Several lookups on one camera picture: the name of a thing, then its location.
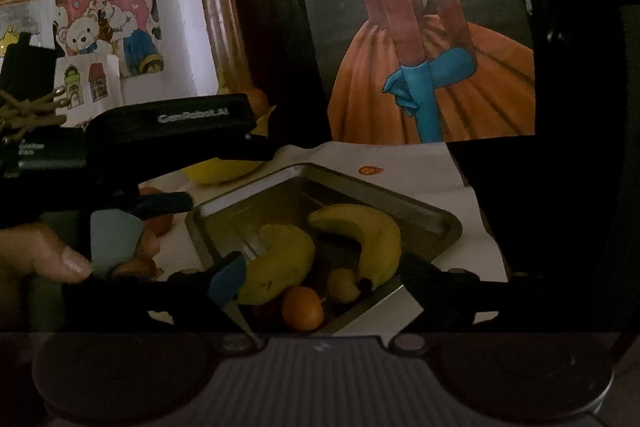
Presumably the tan longan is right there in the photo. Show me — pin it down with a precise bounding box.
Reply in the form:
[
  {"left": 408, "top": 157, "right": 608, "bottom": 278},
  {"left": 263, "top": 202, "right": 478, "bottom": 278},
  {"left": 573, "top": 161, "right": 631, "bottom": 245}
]
[{"left": 327, "top": 268, "right": 361, "bottom": 303}]

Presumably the dark furniture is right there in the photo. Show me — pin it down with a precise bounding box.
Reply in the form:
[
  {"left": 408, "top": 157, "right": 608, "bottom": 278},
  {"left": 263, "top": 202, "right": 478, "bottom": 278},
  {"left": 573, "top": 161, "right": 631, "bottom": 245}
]
[{"left": 447, "top": 0, "right": 640, "bottom": 338}]

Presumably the small orange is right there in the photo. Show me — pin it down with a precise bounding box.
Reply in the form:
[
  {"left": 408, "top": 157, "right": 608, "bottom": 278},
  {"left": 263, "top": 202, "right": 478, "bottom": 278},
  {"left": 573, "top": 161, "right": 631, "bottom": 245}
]
[{"left": 280, "top": 286, "right": 326, "bottom": 332}]

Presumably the coloured houses drawing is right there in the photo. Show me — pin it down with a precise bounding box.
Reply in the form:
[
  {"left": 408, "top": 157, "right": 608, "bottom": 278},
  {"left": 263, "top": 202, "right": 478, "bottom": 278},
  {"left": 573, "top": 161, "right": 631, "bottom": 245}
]
[{"left": 52, "top": 54, "right": 123, "bottom": 128}]

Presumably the person's left hand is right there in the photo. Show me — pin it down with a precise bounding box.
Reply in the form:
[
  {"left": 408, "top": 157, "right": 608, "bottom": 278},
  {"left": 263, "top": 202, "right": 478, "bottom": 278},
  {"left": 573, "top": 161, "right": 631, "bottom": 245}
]
[{"left": 0, "top": 222, "right": 94, "bottom": 284}]

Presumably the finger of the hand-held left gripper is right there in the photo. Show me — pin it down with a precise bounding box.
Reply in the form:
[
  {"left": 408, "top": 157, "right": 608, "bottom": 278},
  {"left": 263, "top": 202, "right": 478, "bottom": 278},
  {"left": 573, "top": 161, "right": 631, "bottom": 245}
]
[
  {"left": 90, "top": 209, "right": 145, "bottom": 279},
  {"left": 91, "top": 191, "right": 196, "bottom": 219}
]

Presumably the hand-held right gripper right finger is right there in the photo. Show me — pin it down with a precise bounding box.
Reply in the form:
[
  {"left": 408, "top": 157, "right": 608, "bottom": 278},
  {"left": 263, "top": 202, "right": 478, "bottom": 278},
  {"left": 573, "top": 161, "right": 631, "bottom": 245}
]
[{"left": 390, "top": 254, "right": 596, "bottom": 352}]

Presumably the yellow banana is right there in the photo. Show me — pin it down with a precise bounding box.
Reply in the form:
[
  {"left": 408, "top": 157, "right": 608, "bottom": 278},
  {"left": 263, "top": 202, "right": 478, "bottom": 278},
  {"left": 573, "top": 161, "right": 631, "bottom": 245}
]
[
  {"left": 237, "top": 223, "right": 317, "bottom": 305},
  {"left": 307, "top": 203, "right": 402, "bottom": 292}
]

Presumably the wall poster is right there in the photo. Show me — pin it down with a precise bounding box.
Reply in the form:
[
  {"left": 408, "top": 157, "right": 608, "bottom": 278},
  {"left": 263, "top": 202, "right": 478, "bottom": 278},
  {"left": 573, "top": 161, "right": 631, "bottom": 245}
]
[{"left": 287, "top": 0, "right": 538, "bottom": 144}]

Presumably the brown wooden frame post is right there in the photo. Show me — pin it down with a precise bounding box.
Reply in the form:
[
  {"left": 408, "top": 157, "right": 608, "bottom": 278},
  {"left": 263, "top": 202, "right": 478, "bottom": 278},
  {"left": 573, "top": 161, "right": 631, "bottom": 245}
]
[{"left": 192, "top": 0, "right": 253, "bottom": 95}]

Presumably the tan braided cord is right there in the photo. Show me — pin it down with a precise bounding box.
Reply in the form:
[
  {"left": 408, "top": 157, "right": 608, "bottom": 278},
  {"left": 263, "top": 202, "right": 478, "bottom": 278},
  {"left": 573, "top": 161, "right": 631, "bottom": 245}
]
[{"left": 0, "top": 88, "right": 68, "bottom": 142}]

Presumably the metal tray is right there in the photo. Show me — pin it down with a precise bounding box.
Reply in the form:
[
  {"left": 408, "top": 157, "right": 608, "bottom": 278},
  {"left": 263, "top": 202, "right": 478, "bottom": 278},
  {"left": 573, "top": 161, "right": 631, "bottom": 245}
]
[{"left": 185, "top": 162, "right": 463, "bottom": 337}]

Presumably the yellow bowl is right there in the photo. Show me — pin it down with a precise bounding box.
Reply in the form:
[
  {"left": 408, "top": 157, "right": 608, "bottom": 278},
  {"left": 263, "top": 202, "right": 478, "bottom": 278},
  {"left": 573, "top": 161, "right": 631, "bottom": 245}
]
[{"left": 182, "top": 104, "right": 276, "bottom": 185}]

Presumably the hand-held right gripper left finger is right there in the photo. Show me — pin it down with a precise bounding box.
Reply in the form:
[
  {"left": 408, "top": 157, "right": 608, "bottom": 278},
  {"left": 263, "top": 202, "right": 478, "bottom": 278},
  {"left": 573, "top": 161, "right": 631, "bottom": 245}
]
[{"left": 50, "top": 252, "right": 261, "bottom": 354}]

